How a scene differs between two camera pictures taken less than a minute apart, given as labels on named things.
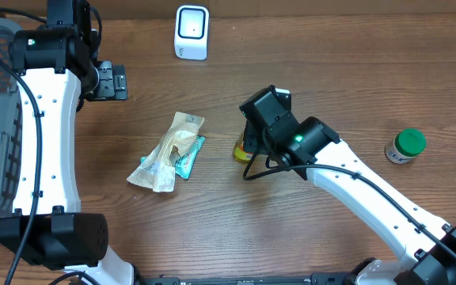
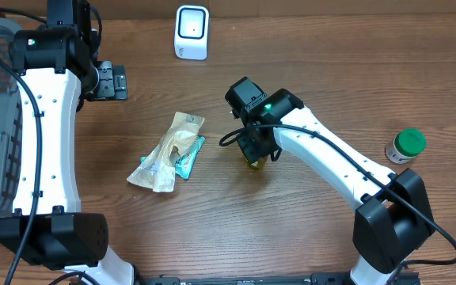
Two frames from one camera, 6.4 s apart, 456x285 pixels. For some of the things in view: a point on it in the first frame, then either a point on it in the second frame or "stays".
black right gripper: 254,142 stays
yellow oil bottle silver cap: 241,154 to 259,165
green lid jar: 408,144 stays
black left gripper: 107,80 stays
